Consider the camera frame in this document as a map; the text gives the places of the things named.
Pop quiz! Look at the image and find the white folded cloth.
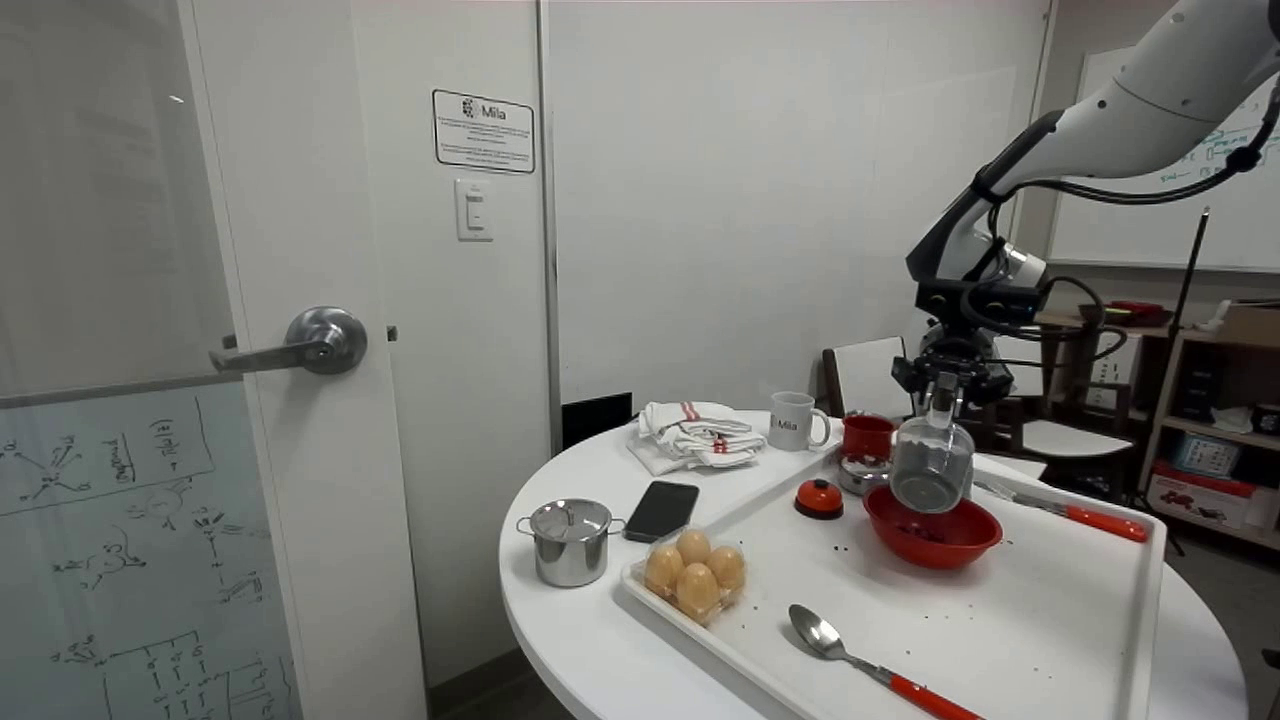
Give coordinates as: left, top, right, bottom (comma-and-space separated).
629, 399, 763, 474

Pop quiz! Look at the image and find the red bowl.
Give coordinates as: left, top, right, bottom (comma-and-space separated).
864, 484, 1004, 572

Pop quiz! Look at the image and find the white mug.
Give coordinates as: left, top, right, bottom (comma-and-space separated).
769, 394, 830, 453

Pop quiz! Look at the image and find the red metal mug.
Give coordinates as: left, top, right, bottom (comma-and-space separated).
842, 418, 892, 466

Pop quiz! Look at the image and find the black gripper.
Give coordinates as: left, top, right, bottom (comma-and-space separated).
892, 321, 1033, 404

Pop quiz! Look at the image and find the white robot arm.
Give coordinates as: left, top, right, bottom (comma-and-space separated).
892, 0, 1280, 404

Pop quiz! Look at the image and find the red handled knife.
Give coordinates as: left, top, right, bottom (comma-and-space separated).
976, 480, 1152, 544

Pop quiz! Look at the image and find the round white table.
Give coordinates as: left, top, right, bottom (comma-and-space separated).
500, 424, 1246, 720

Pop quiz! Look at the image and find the red handled spoon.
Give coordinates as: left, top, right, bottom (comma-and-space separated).
786, 604, 979, 720

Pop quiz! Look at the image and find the white wall sign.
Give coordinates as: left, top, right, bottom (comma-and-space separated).
432, 87, 534, 173

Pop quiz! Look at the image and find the silver door handle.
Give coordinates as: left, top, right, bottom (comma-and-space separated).
210, 305, 367, 377

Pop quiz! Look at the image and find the white plastic tray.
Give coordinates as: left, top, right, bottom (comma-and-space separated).
618, 460, 1167, 720

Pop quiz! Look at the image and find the wooden shelf unit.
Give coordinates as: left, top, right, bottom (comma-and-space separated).
1142, 302, 1280, 548

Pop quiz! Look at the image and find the steel pot with handles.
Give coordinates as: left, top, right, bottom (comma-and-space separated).
515, 502, 614, 589

